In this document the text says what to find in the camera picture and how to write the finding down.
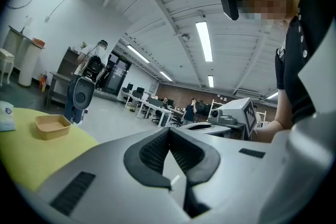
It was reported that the orange box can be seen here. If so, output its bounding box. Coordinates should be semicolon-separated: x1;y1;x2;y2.
31;37;46;48

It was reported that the white cabinet counter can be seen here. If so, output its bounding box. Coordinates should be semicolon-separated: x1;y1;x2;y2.
0;25;45;88

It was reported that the red fire extinguisher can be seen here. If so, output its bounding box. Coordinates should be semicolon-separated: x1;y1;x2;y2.
38;72;48;93

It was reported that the black glass double door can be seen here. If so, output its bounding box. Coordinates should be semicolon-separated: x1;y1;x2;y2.
103;51;132;97

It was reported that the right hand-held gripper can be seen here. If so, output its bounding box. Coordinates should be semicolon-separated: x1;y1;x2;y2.
180;98;260;141

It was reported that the grey oval seat shell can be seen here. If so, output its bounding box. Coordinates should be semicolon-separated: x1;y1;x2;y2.
72;78;96;110

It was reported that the black backpack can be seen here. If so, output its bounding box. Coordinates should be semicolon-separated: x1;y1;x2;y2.
82;55;106;82

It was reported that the white stool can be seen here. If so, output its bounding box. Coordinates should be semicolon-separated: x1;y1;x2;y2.
0;48;16;86

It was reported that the round table yellow cloth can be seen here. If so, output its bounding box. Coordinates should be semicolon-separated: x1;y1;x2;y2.
0;106;100;192

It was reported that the white air conditioner unit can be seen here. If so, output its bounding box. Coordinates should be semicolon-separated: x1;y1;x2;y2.
235;88;261;99

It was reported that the white blue tissue pack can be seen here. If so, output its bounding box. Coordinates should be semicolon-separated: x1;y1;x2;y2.
0;100;17;132

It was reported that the white long desk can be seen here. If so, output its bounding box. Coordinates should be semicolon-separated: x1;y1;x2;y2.
123;93;174;128

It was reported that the dark grey desk divider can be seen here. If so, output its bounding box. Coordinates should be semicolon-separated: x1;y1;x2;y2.
146;98;165;108

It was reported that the person's right forearm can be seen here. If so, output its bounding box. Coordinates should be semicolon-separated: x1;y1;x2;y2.
253;85;293;144

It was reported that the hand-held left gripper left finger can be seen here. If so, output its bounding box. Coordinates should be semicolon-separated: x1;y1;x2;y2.
34;127;195;224

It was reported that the tan tray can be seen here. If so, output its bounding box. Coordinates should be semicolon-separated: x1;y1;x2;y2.
35;114;72;141

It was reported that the white shoulder strap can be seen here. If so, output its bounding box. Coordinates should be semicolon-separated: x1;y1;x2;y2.
276;43;287;60

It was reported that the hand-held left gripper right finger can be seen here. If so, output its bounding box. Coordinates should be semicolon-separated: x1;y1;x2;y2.
169;112;336;224

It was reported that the large black screen on stand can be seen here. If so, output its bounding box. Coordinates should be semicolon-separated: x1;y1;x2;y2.
195;101;212;118

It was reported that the dark shelf unit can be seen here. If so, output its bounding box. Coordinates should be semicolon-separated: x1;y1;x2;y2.
46;46;82;110

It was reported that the person's black buttoned shirt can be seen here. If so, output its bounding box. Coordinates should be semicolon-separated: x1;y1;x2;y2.
275;0;333;124

